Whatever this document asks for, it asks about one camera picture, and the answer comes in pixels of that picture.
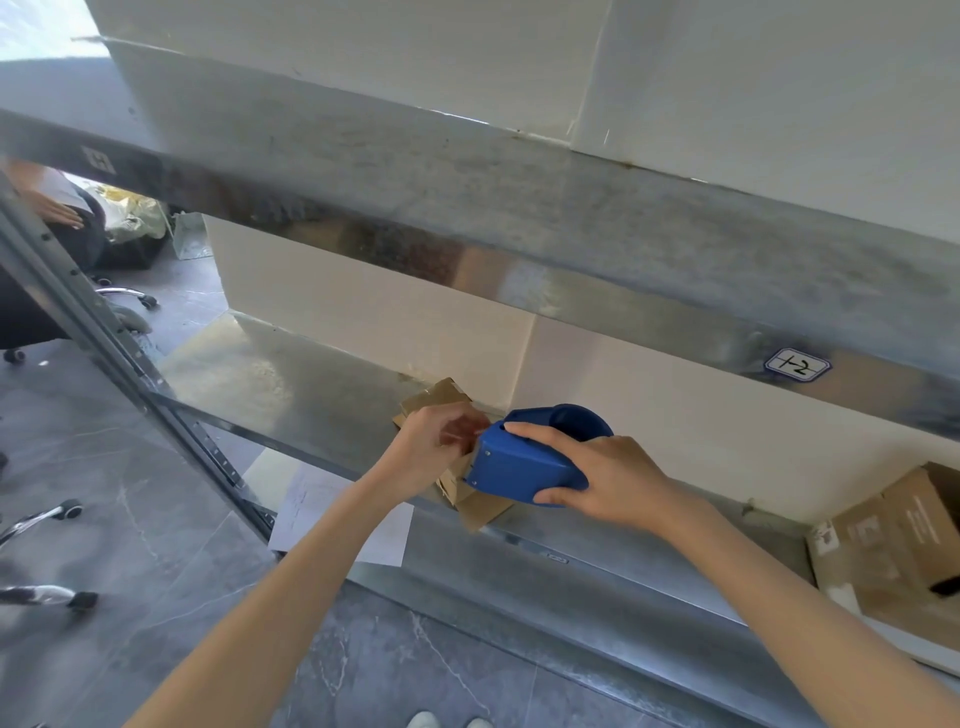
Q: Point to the small grey shelf label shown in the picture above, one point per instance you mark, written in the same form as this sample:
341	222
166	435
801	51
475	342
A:
98	160

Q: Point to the person's right hand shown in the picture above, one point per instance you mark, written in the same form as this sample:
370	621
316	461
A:
622	484

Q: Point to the large open cardboard box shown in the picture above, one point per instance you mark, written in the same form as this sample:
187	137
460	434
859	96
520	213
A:
885	555

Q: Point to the small brown cardboard box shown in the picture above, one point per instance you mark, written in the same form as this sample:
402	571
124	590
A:
480	514

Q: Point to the white paper sheet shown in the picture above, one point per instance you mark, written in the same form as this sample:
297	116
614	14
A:
315	502

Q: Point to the person's right forearm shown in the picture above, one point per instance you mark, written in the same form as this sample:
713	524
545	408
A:
795	600

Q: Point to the white blue-edged shelf label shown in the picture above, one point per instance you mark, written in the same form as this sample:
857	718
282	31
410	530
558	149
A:
796	365

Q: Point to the grey metal shelf rack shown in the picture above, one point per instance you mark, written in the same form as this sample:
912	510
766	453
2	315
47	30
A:
525	225

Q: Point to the person's left thumb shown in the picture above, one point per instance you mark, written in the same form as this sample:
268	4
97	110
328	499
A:
459	447

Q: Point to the chrome chair base with castors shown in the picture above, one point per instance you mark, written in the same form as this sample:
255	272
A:
45	596

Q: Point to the person's right thumb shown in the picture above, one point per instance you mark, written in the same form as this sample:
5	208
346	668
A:
562	496

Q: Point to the person's left hand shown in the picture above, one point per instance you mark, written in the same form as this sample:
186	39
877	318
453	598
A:
420	450

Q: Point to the clear plastic container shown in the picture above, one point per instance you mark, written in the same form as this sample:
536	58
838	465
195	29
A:
191	236

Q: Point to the yellow plastic bag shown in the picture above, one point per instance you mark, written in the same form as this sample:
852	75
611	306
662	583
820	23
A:
135	214

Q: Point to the person's left forearm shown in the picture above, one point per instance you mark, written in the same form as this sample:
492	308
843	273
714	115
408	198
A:
285	600

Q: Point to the person's white shoes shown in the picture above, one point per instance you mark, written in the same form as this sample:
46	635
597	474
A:
424	721

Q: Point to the black office chair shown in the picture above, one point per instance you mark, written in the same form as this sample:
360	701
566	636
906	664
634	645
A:
30	307

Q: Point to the blue tape dispenser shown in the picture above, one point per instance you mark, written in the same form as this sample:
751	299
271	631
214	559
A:
517	461

